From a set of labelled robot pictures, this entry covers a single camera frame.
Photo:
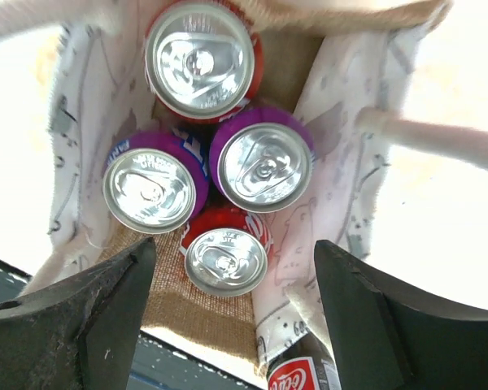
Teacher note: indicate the brown burlap canvas bag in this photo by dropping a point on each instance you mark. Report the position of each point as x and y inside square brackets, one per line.
[362, 82]

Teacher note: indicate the dark cola bottle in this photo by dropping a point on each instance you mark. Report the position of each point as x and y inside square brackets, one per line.
[306, 365]

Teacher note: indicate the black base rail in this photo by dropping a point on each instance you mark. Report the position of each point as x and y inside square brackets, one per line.
[156, 363]

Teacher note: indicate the red cola can front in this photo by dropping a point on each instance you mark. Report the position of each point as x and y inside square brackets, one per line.
[226, 250]

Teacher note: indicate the red cola can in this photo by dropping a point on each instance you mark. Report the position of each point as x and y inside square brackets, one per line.
[226, 250]
[202, 60]

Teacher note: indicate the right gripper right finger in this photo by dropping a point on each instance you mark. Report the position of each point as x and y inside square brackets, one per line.
[388, 334]

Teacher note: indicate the purple soda can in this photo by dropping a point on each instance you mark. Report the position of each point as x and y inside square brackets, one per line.
[157, 180]
[262, 159]

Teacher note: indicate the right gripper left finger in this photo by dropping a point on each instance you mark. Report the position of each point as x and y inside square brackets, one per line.
[81, 332]

